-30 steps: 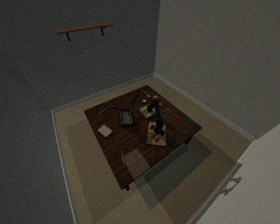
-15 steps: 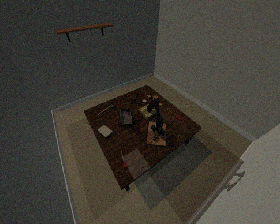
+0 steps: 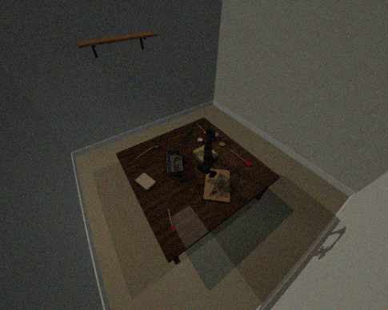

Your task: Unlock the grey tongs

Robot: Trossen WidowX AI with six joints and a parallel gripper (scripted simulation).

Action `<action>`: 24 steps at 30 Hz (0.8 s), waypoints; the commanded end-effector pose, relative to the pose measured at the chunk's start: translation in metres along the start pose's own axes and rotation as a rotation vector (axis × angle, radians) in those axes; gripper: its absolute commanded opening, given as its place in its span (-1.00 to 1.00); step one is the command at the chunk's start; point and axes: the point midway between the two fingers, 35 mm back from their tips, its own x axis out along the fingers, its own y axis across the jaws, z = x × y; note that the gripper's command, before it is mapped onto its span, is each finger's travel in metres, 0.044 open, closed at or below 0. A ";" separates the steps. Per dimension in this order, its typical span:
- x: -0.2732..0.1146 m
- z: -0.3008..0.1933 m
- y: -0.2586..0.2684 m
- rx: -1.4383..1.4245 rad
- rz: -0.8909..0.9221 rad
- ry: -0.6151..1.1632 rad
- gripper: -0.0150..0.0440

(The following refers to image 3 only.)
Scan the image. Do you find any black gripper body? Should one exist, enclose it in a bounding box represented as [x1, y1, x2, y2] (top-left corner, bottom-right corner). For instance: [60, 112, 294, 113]
[197, 163, 217, 178]

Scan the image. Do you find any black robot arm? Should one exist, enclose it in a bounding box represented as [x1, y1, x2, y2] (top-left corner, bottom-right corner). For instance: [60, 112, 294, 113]
[203, 129, 215, 174]

